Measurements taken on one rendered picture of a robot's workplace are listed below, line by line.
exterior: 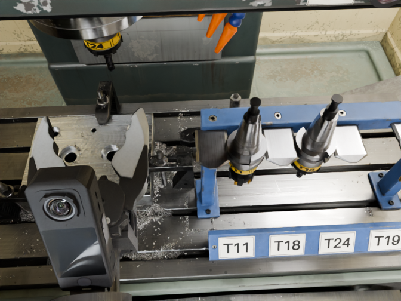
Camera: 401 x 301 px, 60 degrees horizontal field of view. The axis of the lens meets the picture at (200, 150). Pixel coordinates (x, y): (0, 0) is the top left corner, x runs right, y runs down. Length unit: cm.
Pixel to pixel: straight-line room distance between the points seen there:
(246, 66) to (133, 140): 88
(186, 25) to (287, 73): 67
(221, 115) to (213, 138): 4
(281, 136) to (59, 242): 39
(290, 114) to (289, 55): 108
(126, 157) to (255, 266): 52
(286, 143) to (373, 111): 16
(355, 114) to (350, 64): 110
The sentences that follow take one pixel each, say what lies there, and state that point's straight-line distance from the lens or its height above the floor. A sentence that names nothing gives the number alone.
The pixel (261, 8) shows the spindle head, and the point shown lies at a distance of 25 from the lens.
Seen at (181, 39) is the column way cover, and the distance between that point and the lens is 109.
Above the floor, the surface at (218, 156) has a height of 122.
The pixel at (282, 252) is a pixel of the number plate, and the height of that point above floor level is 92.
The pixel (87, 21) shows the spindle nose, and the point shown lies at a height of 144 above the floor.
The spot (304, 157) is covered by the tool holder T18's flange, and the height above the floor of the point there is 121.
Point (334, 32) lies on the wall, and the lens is 171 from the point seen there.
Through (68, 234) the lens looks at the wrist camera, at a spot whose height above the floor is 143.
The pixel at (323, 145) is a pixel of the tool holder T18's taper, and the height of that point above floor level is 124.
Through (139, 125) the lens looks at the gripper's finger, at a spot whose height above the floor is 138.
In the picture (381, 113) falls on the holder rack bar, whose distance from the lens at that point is 65.
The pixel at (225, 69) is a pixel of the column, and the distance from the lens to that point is 120.
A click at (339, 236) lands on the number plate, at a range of 83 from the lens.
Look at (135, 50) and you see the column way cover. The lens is 112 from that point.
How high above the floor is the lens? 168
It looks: 58 degrees down
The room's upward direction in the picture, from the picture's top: straight up
